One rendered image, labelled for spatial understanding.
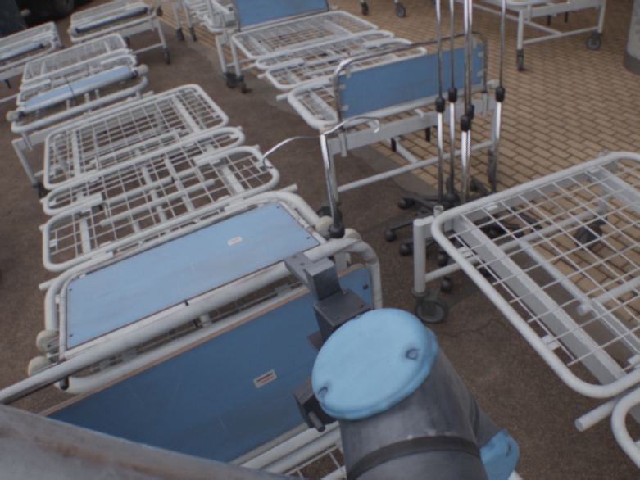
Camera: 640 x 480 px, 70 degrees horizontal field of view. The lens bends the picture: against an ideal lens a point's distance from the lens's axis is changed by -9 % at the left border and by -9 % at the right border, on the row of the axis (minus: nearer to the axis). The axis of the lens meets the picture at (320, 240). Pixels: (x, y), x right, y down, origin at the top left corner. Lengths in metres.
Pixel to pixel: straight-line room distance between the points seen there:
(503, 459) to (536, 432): 1.22
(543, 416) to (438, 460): 1.40
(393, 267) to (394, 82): 0.77
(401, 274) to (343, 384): 1.75
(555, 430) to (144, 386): 1.25
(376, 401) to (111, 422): 0.59
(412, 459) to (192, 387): 0.57
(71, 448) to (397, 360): 0.20
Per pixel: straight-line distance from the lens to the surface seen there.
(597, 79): 4.08
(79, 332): 1.35
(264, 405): 0.94
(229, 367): 0.83
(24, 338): 2.45
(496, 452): 0.43
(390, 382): 0.32
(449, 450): 0.31
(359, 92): 2.09
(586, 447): 1.68
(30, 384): 0.77
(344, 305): 0.55
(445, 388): 0.34
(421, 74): 2.20
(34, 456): 0.21
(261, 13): 3.96
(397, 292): 2.00
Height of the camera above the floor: 1.41
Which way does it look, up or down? 38 degrees down
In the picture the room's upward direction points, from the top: 10 degrees counter-clockwise
